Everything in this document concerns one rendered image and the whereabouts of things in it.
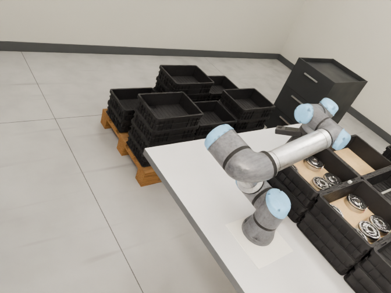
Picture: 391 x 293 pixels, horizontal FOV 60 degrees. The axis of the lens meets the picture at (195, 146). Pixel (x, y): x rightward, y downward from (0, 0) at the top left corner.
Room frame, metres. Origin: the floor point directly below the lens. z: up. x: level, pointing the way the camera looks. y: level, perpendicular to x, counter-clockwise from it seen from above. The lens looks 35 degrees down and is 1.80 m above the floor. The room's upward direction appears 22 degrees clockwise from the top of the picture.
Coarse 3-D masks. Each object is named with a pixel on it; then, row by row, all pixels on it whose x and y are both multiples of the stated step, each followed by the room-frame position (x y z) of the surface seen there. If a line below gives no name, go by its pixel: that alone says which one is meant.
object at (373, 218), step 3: (372, 216) 1.34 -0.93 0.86; (375, 216) 1.35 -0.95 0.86; (378, 216) 1.36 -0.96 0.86; (372, 219) 1.32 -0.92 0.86; (375, 219) 1.33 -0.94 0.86; (381, 219) 1.35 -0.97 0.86; (372, 222) 1.29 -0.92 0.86; (375, 222) 1.30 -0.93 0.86; (375, 225) 1.28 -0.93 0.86; (378, 225) 1.29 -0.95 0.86; (387, 225) 1.32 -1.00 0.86; (378, 228) 1.27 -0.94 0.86; (381, 228) 1.28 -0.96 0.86; (384, 228) 1.28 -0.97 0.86; (387, 228) 1.30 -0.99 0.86; (384, 231) 1.26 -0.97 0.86; (387, 231) 1.27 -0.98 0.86
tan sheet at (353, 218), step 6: (342, 198) 1.43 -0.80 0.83; (336, 204) 1.36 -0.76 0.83; (342, 204) 1.38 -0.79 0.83; (342, 210) 1.33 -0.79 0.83; (348, 210) 1.35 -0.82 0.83; (366, 210) 1.41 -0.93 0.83; (348, 216) 1.31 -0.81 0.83; (354, 216) 1.33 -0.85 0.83; (360, 216) 1.35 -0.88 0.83; (366, 216) 1.36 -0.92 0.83; (354, 222) 1.28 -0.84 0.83
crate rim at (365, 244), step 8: (352, 184) 1.43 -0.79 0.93; (368, 184) 1.49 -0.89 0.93; (328, 192) 1.30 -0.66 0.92; (376, 192) 1.45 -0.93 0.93; (320, 200) 1.22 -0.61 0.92; (384, 200) 1.42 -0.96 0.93; (328, 208) 1.19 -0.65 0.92; (336, 216) 1.16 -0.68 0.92; (344, 224) 1.13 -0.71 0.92; (352, 232) 1.10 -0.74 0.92; (360, 240) 1.07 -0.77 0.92; (384, 240) 1.11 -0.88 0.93; (368, 248) 1.04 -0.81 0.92
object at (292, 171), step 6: (336, 156) 1.64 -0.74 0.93; (342, 162) 1.61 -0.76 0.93; (288, 168) 1.37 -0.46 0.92; (348, 168) 1.58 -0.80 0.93; (294, 174) 1.34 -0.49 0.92; (300, 174) 1.33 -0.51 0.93; (300, 180) 1.31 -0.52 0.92; (306, 180) 1.31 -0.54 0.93; (348, 180) 1.45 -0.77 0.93; (354, 180) 1.48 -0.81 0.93; (306, 186) 1.28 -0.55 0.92; (336, 186) 1.36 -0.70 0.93; (312, 192) 1.26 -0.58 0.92; (318, 192) 1.25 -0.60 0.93
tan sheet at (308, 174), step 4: (296, 164) 1.57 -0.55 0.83; (300, 164) 1.59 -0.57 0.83; (300, 168) 1.55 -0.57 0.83; (304, 168) 1.56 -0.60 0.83; (300, 172) 1.51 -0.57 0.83; (304, 172) 1.53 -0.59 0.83; (308, 172) 1.54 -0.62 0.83; (312, 172) 1.56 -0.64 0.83; (316, 172) 1.57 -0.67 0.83; (320, 172) 1.59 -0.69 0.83; (324, 172) 1.60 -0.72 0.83; (328, 172) 1.62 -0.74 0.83; (304, 176) 1.49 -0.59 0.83; (308, 176) 1.50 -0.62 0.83; (312, 176) 1.52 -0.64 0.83; (320, 176) 1.55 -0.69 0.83; (308, 180) 1.47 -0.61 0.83
